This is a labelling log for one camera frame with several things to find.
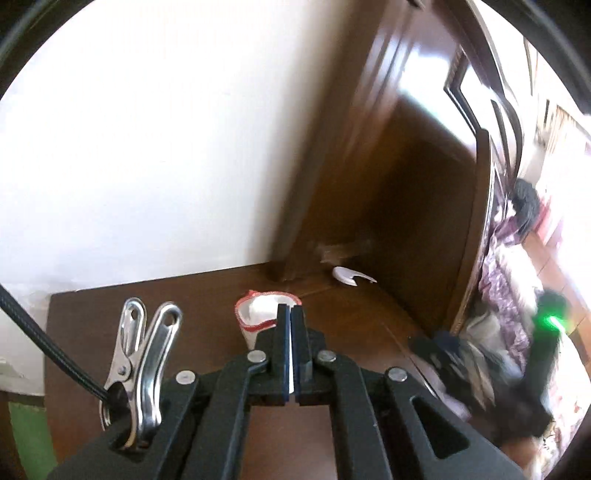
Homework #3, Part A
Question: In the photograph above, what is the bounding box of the white pillow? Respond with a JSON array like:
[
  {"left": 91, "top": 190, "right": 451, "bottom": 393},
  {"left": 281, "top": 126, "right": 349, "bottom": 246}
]
[{"left": 462, "top": 309, "right": 509, "bottom": 352}]

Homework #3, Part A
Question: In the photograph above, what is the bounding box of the green floor mat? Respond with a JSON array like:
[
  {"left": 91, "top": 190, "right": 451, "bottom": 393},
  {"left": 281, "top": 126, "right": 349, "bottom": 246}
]
[{"left": 8, "top": 401, "right": 58, "bottom": 480}]

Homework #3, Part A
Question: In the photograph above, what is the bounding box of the brown wooden nightstand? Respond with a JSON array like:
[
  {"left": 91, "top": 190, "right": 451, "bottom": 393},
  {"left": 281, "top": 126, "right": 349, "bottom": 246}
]
[{"left": 46, "top": 265, "right": 462, "bottom": 480}]

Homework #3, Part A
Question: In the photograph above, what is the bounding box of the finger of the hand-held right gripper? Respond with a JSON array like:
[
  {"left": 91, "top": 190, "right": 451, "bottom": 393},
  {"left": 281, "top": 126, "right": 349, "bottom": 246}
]
[{"left": 408, "top": 333, "right": 470, "bottom": 368}]

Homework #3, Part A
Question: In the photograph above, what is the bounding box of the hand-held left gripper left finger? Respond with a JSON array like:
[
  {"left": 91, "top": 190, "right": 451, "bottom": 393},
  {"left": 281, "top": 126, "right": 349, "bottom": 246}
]
[{"left": 48, "top": 305, "right": 291, "bottom": 480}]

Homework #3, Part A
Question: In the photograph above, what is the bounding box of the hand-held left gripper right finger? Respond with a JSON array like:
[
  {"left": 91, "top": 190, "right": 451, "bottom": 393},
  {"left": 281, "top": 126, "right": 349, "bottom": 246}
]
[{"left": 292, "top": 306, "right": 527, "bottom": 480}]

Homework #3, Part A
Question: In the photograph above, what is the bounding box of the black braided cable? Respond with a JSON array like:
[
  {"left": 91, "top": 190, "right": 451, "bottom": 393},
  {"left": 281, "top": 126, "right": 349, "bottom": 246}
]
[{"left": 0, "top": 282, "right": 112, "bottom": 400}]

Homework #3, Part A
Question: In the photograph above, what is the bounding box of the white plastic fragment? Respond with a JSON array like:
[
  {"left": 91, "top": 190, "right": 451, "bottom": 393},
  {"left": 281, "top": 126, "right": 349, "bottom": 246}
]
[{"left": 331, "top": 266, "right": 378, "bottom": 288}]

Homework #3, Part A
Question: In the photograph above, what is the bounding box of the pink printed bed blanket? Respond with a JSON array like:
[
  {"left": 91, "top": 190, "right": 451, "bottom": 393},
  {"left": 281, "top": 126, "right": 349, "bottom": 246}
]
[{"left": 545, "top": 323, "right": 591, "bottom": 462}]

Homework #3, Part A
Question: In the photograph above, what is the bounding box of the purple quilt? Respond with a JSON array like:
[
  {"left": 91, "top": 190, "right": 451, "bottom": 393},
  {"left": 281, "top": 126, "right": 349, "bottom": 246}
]
[{"left": 478, "top": 217, "right": 532, "bottom": 365}]

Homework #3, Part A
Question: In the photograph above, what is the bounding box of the dark clothing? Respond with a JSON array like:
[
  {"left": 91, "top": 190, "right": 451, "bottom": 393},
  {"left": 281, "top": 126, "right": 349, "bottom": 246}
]
[{"left": 510, "top": 179, "right": 541, "bottom": 236}]

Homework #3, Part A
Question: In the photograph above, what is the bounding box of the brown wooden headboard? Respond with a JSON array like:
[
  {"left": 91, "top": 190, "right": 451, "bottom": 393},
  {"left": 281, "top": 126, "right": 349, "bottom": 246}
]
[{"left": 268, "top": 0, "right": 527, "bottom": 333}]

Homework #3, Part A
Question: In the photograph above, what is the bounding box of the metal spring clip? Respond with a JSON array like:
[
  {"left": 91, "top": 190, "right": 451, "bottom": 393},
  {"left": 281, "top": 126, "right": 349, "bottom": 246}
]
[{"left": 99, "top": 298, "right": 183, "bottom": 448}]

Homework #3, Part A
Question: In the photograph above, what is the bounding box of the wooden cabinet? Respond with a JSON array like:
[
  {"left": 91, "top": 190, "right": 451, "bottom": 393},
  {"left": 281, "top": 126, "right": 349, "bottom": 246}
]
[{"left": 526, "top": 231, "right": 583, "bottom": 296}]

